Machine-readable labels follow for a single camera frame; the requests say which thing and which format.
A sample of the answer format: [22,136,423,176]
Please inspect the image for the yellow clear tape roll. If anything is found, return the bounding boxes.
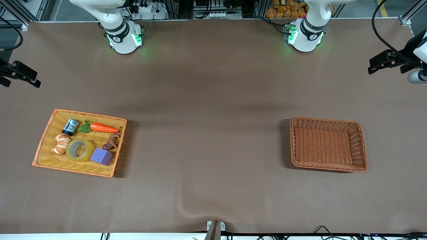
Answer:
[66,138,96,163]

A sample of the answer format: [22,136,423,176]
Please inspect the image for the purple cube block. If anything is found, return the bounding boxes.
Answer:
[90,148,114,166]

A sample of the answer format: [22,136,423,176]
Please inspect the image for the brown wicker basket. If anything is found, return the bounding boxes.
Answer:
[290,117,368,173]

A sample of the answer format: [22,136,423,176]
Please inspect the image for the brown table cloth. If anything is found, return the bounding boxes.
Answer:
[0,18,427,234]

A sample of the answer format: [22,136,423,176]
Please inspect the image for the orange wicker tray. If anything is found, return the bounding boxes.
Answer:
[32,109,127,178]

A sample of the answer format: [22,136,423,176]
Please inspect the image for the pile of orange bread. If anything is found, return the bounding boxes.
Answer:
[266,0,334,19]

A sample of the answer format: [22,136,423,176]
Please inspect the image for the brown toy figure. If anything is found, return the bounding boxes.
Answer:
[102,127,123,150]

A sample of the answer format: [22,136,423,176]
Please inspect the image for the orange toy carrot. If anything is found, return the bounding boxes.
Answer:
[78,121,120,134]

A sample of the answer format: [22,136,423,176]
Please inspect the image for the toy croissant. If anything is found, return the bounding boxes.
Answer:
[51,134,72,155]

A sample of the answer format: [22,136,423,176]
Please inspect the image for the black floor cables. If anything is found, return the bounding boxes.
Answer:
[312,226,427,240]

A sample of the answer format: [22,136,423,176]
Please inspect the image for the metal table clamp bracket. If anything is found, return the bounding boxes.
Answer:
[206,221,226,240]

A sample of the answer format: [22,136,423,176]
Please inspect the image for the blue silver can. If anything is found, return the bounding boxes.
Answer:
[62,119,80,136]

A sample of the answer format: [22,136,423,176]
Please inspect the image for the white power strip with plugs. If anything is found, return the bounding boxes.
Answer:
[133,3,167,20]

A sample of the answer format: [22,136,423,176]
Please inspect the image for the aluminium frame profile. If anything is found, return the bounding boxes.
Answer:
[399,0,427,35]
[0,0,50,31]

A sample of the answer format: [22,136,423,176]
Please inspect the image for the white empty power strip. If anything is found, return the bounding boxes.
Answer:
[209,12,243,19]

